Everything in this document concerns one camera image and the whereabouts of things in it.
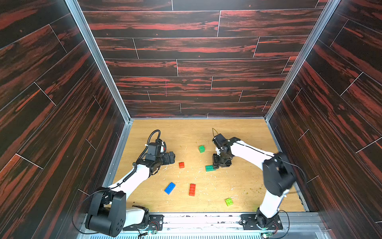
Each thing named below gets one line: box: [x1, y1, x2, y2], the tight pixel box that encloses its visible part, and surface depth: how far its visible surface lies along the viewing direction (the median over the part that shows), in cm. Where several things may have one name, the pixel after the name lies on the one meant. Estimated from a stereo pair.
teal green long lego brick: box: [204, 164, 216, 172], surface depth 93 cm
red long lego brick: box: [189, 183, 196, 197], surface depth 85 cm
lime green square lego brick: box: [224, 197, 234, 207], surface depth 81 cm
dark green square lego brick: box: [198, 145, 206, 154], surface depth 101 cm
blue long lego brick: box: [164, 181, 177, 196], surface depth 86 cm
